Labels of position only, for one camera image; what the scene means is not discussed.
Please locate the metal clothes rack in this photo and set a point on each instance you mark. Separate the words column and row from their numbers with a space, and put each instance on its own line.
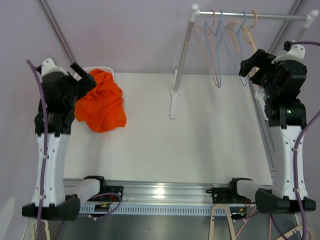
column 195, row 12

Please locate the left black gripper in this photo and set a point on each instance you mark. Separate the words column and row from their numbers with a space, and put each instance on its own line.
column 85, row 84

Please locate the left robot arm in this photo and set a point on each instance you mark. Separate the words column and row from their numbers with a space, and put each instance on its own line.
column 59, row 93

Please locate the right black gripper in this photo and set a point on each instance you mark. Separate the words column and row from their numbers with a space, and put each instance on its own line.
column 260, row 58

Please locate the beige plastic hanger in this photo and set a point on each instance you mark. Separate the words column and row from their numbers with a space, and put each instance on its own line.
column 233, row 27

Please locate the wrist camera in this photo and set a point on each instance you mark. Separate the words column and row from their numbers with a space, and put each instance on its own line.
column 294, row 52
column 48, row 66

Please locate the pink wire hanger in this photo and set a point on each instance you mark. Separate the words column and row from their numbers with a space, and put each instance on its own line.
column 206, row 39

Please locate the beige hanger on floor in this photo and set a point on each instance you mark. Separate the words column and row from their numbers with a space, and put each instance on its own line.
column 220, row 220

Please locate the beige hanger bottom right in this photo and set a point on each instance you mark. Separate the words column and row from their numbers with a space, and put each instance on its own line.
column 311, row 235

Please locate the orange t shirt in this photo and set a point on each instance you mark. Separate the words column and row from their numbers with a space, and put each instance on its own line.
column 102, row 108

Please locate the aluminium mounting rail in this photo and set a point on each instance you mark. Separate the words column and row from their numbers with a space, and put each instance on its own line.
column 98, row 198

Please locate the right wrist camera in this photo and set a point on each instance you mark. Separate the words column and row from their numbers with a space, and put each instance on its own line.
column 294, row 52

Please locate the lavender blue wire hanger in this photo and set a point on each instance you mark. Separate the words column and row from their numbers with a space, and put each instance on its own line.
column 242, row 79

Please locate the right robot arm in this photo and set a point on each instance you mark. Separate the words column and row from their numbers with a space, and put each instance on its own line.
column 281, row 78

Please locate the beige hanger bottom left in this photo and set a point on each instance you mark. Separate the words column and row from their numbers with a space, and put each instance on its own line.
column 42, row 231

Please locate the pink hanger on floor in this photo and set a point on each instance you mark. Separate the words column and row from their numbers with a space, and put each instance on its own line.
column 255, row 226

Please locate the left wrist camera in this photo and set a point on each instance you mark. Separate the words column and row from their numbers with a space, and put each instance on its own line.
column 48, row 66

